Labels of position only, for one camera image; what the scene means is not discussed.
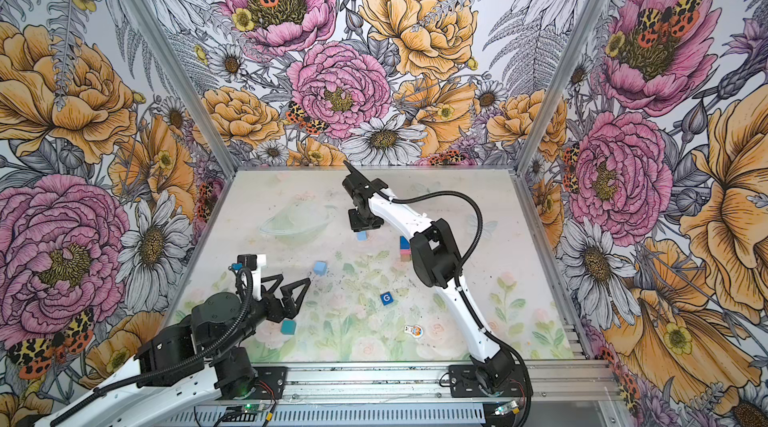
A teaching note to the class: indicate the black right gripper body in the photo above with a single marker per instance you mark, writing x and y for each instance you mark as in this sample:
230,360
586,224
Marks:
364,219

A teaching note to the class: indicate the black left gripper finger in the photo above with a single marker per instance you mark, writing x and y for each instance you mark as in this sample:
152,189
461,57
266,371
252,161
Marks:
269,284
292,298

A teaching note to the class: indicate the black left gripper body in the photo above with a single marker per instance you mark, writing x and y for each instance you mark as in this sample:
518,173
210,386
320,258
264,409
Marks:
269,308

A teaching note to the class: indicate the teal cube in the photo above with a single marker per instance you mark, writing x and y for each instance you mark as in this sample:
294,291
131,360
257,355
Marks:
288,327

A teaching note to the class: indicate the dark blue cube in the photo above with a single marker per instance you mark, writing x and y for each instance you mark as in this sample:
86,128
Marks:
405,242

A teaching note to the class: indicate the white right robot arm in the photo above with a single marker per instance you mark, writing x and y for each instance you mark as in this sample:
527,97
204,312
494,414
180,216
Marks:
439,264

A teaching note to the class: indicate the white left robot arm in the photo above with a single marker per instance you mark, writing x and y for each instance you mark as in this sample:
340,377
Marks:
197,359

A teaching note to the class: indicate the blue letter G block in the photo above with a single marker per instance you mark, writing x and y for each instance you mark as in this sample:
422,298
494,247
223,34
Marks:
387,298

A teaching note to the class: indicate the green circuit board right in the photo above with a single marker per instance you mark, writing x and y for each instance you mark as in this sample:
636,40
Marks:
509,408

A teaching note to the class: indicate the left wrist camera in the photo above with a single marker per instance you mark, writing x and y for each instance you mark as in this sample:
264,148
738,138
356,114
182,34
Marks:
249,267

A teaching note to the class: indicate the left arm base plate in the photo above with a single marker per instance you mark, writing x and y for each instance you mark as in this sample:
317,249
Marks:
266,383

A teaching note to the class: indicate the grey vented cable duct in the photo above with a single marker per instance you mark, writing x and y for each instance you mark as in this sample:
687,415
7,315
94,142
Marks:
380,414

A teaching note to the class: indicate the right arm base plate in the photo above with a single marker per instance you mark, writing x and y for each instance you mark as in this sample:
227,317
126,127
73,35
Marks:
464,381

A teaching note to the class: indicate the aluminium corner post left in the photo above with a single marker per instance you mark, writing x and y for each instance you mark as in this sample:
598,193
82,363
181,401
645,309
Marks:
157,39

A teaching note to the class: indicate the aluminium corner post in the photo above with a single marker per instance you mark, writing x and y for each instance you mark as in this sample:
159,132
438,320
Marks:
157,39
569,58

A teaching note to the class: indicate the aluminium front rail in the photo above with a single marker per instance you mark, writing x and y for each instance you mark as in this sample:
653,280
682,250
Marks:
383,382

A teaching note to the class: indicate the aluminium corner post right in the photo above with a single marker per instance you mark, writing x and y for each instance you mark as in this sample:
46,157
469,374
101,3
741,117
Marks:
569,58

